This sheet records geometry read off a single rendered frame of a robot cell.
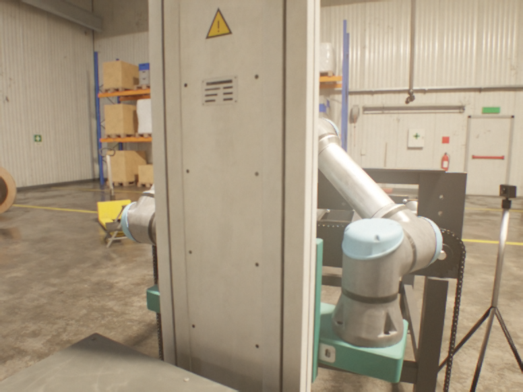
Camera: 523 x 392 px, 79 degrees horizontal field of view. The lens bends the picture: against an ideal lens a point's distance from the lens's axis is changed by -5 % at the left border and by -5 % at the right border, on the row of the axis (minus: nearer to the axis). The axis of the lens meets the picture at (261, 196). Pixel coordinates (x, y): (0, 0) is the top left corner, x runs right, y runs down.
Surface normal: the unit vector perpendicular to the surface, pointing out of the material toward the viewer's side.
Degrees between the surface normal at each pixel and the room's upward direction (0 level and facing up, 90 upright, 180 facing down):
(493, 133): 90
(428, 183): 90
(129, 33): 90
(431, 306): 90
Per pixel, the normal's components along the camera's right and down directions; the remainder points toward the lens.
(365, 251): -0.52, 0.08
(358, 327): -0.51, -0.18
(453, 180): -0.32, 0.14
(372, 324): -0.14, -0.16
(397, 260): 0.57, 0.11
